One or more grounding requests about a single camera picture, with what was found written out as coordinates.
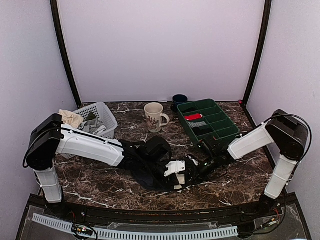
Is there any black front rail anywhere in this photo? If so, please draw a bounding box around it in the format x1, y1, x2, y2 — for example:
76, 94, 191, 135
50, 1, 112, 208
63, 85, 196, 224
83, 206, 244, 223

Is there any left black frame post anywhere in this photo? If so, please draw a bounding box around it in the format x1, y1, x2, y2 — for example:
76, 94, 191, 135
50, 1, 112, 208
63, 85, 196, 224
50, 0, 82, 109

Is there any grey garment in basket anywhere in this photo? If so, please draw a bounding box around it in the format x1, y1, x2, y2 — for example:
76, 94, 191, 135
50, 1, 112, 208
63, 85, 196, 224
78, 118, 107, 137

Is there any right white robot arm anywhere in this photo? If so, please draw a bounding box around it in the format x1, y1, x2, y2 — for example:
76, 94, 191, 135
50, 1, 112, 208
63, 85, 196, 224
198, 109, 313, 217

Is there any dark blue mug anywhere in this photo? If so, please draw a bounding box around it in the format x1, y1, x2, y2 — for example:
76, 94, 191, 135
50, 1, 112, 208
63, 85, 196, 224
170, 94, 188, 112

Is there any black frame post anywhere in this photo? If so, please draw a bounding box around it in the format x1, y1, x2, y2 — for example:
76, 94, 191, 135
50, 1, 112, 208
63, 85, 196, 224
241, 0, 273, 108
50, 0, 82, 109

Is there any black rolled sock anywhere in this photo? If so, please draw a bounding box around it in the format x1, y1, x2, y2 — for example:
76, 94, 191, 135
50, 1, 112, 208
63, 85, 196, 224
192, 127, 213, 136

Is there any cream cloth in basket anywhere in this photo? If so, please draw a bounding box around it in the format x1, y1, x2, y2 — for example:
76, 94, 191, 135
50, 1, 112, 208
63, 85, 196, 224
58, 109, 84, 129

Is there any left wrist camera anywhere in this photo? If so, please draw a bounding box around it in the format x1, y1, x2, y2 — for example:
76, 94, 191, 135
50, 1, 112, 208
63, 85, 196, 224
145, 136, 173, 161

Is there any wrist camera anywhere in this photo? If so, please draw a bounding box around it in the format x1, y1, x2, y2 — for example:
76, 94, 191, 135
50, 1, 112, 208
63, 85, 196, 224
145, 136, 173, 161
197, 138, 228, 157

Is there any white slotted cable duct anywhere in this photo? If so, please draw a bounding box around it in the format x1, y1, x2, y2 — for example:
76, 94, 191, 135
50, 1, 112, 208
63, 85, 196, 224
31, 213, 239, 240

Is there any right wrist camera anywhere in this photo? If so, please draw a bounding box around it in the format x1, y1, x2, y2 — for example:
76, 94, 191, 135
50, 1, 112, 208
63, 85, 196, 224
197, 138, 228, 157

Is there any green divided organizer tray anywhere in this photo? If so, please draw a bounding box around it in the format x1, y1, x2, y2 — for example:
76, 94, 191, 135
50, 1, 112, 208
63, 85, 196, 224
177, 99, 240, 146

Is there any white plastic laundry basket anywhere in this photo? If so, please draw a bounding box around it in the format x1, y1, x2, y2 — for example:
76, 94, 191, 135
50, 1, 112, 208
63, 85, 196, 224
49, 102, 124, 167

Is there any cream floral mug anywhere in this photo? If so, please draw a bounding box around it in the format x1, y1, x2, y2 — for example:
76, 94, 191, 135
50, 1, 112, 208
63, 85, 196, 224
144, 102, 170, 133

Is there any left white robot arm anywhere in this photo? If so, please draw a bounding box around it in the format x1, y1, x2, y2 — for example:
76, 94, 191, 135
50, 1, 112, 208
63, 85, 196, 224
22, 113, 187, 218

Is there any right black frame post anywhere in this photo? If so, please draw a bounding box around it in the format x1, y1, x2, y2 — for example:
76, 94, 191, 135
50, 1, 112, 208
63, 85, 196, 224
241, 0, 273, 108

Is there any grey patterned rolled sock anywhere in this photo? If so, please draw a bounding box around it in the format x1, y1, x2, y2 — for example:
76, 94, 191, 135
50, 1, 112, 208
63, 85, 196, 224
187, 121, 207, 129

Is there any navy underwear white waistband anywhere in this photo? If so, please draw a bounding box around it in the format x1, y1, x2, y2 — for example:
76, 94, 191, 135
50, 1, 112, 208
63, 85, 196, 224
130, 167, 186, 193

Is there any red rolled sock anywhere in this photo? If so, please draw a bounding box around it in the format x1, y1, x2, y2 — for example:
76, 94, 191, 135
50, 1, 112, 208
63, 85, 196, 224
184, 113, 203, 121

